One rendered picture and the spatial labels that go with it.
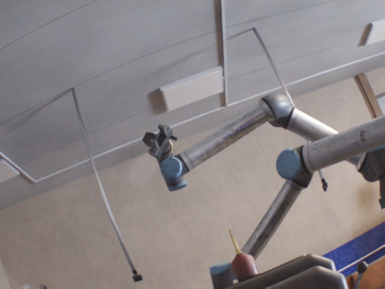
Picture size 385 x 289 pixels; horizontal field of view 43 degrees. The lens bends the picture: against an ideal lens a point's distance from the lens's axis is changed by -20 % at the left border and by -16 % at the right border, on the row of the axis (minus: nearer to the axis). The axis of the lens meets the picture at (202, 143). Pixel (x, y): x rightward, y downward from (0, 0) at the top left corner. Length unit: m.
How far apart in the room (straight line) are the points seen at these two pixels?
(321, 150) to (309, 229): 4.78
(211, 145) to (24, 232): 5.09
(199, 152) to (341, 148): 0.72
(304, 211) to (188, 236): 1.42
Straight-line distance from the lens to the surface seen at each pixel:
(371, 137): 2.06
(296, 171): 2.16
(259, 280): 1.44
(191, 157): 2.52
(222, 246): 6.78
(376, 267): 6.61
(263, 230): 2.40
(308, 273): 1.35
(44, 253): 7.19
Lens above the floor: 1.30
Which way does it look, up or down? 16 degrees up
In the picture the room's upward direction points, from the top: 22 degrees counter-clockwise
